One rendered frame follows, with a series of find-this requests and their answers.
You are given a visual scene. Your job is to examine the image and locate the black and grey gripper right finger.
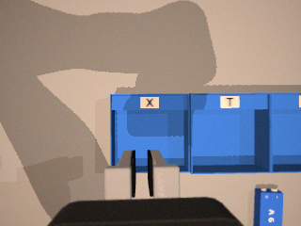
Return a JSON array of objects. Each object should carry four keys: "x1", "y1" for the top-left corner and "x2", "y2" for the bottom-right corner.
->
[{"x1": 148, "y1": 150, "x2": 181, "y2": 199}]

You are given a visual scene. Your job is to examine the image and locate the blue rack of bins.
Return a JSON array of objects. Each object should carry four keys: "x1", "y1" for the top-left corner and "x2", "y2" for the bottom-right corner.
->
[{"x1": 110, "y1": 93, "x2": 301, "y2": 174}]

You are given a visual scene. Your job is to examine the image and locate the blue nine-volt battery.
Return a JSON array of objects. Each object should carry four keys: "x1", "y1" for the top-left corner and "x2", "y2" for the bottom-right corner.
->
[{"x1": 253, "y1": 187, "x2": 283, "y2": 226}]

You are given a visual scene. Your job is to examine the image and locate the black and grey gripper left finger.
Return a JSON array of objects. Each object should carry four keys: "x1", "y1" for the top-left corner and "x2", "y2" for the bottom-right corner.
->
[{"x1": 104, "y1": 150, "x2": 136, "y2": 200}]

